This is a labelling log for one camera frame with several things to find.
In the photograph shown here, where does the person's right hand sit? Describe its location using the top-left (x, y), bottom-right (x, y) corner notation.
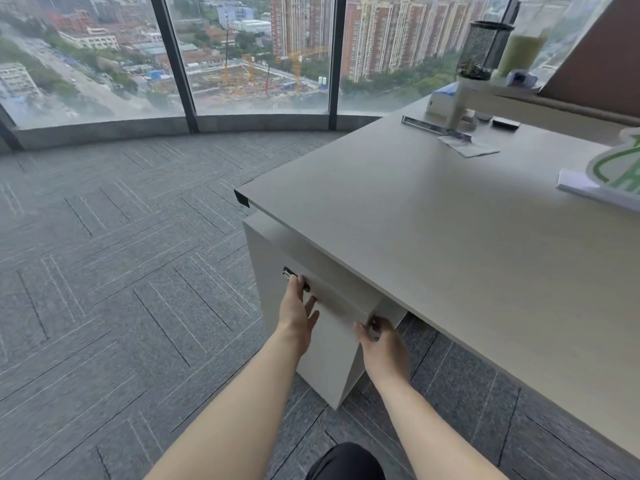
top-left (353, 316), bottom-right (412, 385)

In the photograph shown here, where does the person's left hand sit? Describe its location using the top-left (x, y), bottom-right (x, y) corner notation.
top-left (276, 276), bottom-right (321, 357)

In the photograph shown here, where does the white cabinet drawer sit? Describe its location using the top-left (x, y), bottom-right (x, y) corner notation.
top-left (280, 255), bottom-right (383, 408)

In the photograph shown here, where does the black drawer handle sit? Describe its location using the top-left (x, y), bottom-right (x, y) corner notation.
top-left (282, 267), bottom-right (311, 293)

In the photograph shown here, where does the person's right forearm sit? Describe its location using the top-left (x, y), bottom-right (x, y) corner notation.
top-left (369, 370), bottom-right (508, 480)

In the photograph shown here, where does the person's left forearm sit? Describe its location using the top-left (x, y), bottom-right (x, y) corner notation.
top-left (144, 331), bottom-right (302, 480)

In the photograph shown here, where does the person's black trousers knee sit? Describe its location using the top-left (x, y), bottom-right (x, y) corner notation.
top-left (305, 442), bottom-right (387, 480)

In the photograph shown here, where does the silver metal strip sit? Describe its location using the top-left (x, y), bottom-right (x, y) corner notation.
top-left (401, 115), bottom-right (473, 143)

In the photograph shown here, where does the blue and white tissue box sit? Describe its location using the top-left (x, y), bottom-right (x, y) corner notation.
top-left (425, 87), bottom-right (461, 116)

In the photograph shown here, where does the dark window mullion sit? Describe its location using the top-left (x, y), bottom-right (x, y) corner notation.
top-left (149, 0), bottom-right (199, 134)
top-left (0, 104), bottom-right (24, 151)
top-left (327, 0), bottom-right (349, 131)

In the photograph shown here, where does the white monitor riser shelf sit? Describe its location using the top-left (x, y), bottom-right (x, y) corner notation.
top-left (446, 75), bottom-right (542, 133)

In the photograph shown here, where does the white paper stack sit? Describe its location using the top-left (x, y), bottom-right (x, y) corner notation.
top-left (556, 168), bottom-right (640, 214)

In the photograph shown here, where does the small pale blue packet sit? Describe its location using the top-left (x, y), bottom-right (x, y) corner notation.
top-left (504, 70), bottom-right (539, 89)

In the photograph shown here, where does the green and white cutout sign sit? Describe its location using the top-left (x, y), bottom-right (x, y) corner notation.
top-left (584, 127), bottom-right (640, 201)

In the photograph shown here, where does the black mesh pen holder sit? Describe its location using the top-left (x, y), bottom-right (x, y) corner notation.
top-left (455, 20), bottom-right (515, 81)

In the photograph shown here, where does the clear bottle with green liquid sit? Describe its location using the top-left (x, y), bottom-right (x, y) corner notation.
top-left (494, 0), bottom-right (557, 81)

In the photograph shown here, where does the brown partition board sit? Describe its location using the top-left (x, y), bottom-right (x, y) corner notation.
top-left (537, 0), bottom-right (640, 114)

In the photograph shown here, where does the white pedestal cabinet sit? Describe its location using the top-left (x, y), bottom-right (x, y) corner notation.
top-left (242, 212), bottom-right (409, 410)

